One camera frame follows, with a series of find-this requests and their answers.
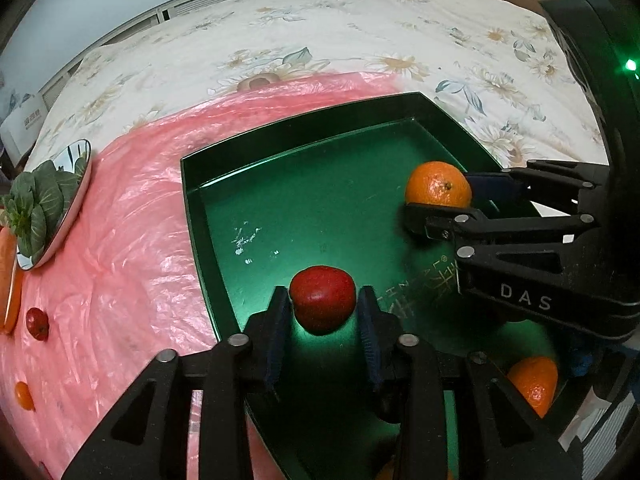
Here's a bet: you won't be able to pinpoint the orange-rimmed white plate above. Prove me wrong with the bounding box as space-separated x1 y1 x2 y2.
0 270 23 336

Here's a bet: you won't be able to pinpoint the blue-rimmed white plate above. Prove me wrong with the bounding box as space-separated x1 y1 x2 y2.
15 137 93 272

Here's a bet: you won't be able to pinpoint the green leafy vegetable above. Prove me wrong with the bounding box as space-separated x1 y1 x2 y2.
0 160 88 258

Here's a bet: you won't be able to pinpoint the green rectangular tray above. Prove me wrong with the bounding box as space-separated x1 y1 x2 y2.
180 91 571 480

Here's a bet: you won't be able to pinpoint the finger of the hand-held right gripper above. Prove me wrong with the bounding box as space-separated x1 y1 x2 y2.
404 202 601 262
466 159 610 217

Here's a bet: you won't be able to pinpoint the red apple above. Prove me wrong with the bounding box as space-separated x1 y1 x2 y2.
289 265 357 335
26 307 50 342

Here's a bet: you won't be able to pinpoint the carrot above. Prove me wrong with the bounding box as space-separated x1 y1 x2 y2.
0 227 18 306

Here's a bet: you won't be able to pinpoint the pink plastic sheet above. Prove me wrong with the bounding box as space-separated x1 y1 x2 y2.
0 71 416 480

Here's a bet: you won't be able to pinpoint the white cardboard box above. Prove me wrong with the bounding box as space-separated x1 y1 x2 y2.
0 92 48 166

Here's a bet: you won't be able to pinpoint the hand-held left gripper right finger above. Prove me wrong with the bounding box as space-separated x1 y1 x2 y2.
356 285 583 480

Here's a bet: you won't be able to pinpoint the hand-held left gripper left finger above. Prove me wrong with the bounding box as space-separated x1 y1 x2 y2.
62 285 293 480

